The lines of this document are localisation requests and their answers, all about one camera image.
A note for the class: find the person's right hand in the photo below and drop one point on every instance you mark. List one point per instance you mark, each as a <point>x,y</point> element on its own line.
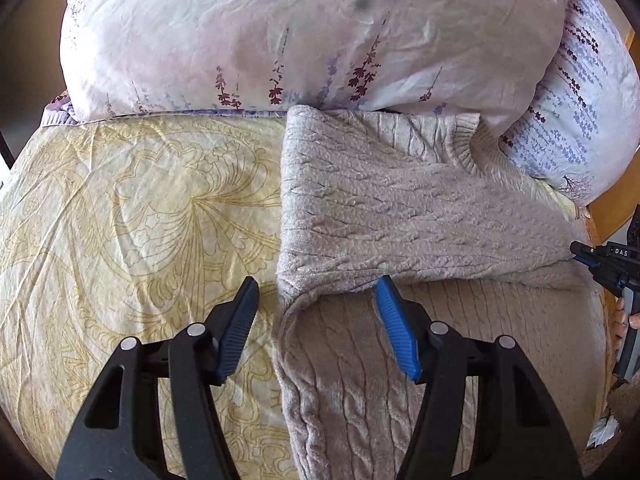
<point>629,321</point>

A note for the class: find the pink floral pillow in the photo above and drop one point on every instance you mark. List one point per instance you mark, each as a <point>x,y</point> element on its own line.
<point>250,35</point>

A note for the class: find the blue lavender print pillow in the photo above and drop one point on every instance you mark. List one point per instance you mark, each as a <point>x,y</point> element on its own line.
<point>575,110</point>

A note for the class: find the yellow patterned bedsheet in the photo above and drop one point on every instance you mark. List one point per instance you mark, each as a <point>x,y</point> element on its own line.
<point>125,220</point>

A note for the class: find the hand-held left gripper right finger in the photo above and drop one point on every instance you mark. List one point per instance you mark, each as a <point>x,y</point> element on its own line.
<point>397,330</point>

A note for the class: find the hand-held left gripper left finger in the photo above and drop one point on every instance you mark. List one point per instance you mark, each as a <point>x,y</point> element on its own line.
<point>238,329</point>

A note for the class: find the wooden bed frame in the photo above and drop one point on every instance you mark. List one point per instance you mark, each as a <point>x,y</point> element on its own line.
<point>607,220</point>

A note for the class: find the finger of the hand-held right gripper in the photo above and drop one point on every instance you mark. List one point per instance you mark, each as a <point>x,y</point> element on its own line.
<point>586,251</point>

